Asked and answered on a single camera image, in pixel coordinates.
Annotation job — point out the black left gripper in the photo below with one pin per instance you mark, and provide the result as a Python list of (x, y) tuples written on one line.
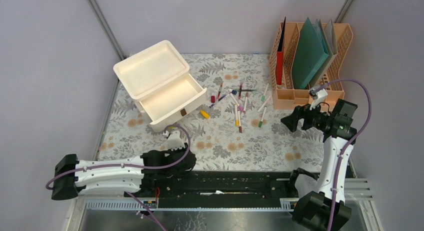
[(171, 152)]

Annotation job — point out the floral desk mat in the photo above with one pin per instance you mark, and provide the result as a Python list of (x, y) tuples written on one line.
[(216, 142)]

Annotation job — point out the yellow capped white marker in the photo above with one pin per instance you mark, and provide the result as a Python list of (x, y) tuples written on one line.
[(236, 115)]

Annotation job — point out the green clear pen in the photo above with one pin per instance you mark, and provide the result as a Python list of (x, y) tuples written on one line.
[(248, 90)]

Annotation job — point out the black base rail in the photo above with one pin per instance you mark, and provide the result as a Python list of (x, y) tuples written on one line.
[(174, 183)]

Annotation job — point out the pink clear pen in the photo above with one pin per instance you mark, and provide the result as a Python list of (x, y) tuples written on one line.
[(240, 93)]

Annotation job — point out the yellow ink bottle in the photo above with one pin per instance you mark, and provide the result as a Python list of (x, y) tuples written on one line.
[(204, 114)]

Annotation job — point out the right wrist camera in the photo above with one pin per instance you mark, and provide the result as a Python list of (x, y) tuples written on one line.
[(318, 95)]

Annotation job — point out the red file folder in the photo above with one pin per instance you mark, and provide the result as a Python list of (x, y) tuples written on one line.
[(280, 56)]

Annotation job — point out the purple clear pen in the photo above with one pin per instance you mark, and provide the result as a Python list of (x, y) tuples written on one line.
[(219, 99)]

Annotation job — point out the beige file folder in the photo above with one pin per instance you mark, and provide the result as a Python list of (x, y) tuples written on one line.
[(327, 36)]

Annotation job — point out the dark red capped white marker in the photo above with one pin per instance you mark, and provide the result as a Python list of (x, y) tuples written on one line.
[(239, 121)]

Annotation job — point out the light green capped marker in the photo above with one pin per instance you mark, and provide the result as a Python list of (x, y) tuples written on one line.
[(265, 92)]

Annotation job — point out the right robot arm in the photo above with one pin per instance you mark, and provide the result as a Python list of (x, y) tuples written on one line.
[(321, 205)]

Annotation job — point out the cream drawer unit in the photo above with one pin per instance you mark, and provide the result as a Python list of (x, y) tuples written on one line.
[(159, 83)]

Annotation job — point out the teal file folder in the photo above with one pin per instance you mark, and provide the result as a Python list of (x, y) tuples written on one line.
[(308, 52)]

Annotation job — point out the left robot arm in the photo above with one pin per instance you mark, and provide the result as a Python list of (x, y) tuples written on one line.
[(74, 177)]

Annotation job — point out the peach plastic file organizer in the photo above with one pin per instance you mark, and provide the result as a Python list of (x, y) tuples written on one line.
[(286, 97)]

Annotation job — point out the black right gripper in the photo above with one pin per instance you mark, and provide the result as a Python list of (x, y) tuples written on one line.
[(303, 112)]

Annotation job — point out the orange clear pen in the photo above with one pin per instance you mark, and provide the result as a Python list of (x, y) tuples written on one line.
[(219, 91)]

